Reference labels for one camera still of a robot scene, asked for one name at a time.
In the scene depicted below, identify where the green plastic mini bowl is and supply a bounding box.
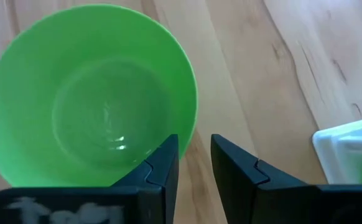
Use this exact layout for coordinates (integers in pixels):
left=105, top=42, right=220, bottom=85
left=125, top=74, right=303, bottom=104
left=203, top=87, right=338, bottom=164
left=0, top=2, right=199, bottom=189

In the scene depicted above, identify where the white plastic rack with handles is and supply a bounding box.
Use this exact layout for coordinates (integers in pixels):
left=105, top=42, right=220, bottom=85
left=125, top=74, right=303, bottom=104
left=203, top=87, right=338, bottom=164
left=311, top=114, right=362, bottom=186

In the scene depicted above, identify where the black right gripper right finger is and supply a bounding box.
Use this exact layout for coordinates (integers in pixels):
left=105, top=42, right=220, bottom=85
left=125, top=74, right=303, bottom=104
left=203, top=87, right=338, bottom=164
left=211, top=134, right=362, bottom=224

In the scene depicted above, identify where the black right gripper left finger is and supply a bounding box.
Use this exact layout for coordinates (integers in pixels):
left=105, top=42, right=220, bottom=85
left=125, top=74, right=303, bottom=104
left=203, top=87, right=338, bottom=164
left=0, top=134, right=180, bottom=224

